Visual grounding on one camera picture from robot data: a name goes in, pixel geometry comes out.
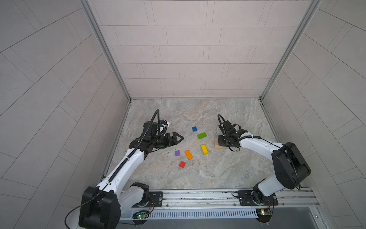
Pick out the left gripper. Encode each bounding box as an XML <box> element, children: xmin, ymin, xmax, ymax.
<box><xmin>149</xmin><ymin>132</ymin><xmax>183</xmax><ymax>148</ymax></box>

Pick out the orange wood block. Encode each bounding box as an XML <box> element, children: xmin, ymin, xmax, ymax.
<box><xmin>185</xmin><ymin>150</ymin><xmax>193</xmax><ymax>160</ymax></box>

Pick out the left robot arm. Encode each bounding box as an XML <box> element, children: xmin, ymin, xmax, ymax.
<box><xmin>78</xmin><ymin>120</ymin><xmax>184</xmax><ymax>229</ymax></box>

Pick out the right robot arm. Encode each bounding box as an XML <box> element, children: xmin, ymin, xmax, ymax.
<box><xmin>217</xmin><ymin>114</ymin><xmax>311</xmax><ymax>206</ymax></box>

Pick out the green wood block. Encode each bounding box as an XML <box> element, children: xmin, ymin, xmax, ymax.
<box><xmin>197</xmin><ymin>132</ymin><xmax>207</xmax><ymax>139</ymax></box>

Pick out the yellow wood block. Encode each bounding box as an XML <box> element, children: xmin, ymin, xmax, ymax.
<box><xmin>201</xmin><ymin>145</ymin><xmax>208</xmax><ymax>155</ymax></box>

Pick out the red wood cube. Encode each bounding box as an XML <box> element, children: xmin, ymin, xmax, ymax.
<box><xmin>179</xmin><ymin>161</ymin><xmax>186</xmax><ymax>168</ymax></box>

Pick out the vent grille strip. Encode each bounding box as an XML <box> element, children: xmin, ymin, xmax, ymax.
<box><xmin>149</xmin><ymin>209</ymin><xmax>258</xmax><ymax>220</ymax></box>

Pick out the left controller board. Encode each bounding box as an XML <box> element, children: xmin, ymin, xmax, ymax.
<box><xmin>132</xmin><ymin>211</ymin><xmax>149</xmax><ymax>220</ymax></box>

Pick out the controller board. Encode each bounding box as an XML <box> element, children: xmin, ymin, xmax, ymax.
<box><xmin>255</xmin><ymin>209</ymin><xmax>272</xmax><ymax>223</ymax></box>
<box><xmin>132</xmin><ymin>211</ymin><xmax>149</xmax><ymax>220</ymax></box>

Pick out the right controller board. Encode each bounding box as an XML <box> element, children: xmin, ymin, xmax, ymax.
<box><xmin>255</xmin><ymin>209</ymin><xmax>272</xmax><ymax>223</ymax></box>

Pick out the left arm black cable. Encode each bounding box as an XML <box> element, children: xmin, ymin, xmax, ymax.
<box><xmin>64</xmin><ymin>108</ymin><xmax>160</xmax><ymax>229</ymax></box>

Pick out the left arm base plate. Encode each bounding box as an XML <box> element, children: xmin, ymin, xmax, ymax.
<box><xmin>133</xmin><ymin>191</ymin><xmax>163</xmax><ymax>208</ymax></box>

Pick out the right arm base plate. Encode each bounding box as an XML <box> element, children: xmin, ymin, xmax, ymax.
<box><xmin>233</xmin><ymin>190</ymin><xmax>278</xmax><ymax>206</ymax></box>

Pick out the aluminium mounting rail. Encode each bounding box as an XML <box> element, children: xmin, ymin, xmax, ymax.
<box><xmin>150</xmin><ymin>188</ymin><xmax>320</xmax><ymax>210</ymax></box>

